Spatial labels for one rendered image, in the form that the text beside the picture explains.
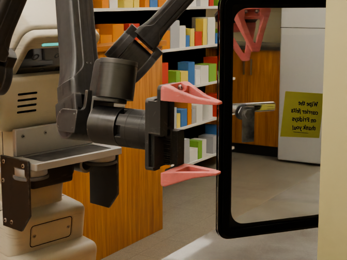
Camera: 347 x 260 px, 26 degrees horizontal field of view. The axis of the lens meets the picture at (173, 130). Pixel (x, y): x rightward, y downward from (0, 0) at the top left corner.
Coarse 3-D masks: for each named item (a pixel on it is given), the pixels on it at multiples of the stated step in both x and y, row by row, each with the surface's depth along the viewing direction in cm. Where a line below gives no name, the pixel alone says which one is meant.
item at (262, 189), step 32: (256, 32) 120; (288, 32) 122; (320, 32) 124; (256, 64) 120; (288, 64) 123; (320, 64) 125; (256, 96) 121; (288, 96) 124; (320, 96) 126; (256, 128) 122; (288, 128) 125; (320, 128) 127; (256, 160) 123; (288, 160) 126; (320, 160) 128; (256, 192) 124; (288, 192) 127
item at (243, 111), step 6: (240, 108) 121; (246, 108) 119; (252, 108) 120; (240, 114) 121; (246, 114) 119; (252, 114) 119; (246, 120) 120; (252, 120) 120; (246, 126) 120; (252, 126) 120; (246, 132) 120; (252, 132) 120; (246, 138) 120; (252, 138) 120
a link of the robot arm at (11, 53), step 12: (0, 0) 139; (12, 0) 139; (24, 0) 140; (0, 12) 139; (12, 12) 140; (0, 24) 141; (12, 24) 142; (0, 36) 142; (0, 48) 144; (0, 60) 145; (12, 60) 148; (12, 72) 149
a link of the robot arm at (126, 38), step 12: (168, 0) 178; (180, 0) 177; (192, 0) 178; (156, 12) 178; (168, 12) 177; (180, 12) 178; (132, 24) 177; (144, 24) 177; (156, 24) 177; (168, 24) 177; (120, 36) 179; (132, 36) 177; (144, 36) 176; (156, 36) 177; (120, 48) 174; (156, 48) 178; (144, 72) 176
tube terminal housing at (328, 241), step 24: (336, 0) 100; (336, 24) 101; (336, 48) 101; (336, 72) 102; (336, 96) 102; (336, 120) 103; (336, 144) 103; (336, 168) 104; (336, 192) 104; (336, 216) 105; (336, 240) 105
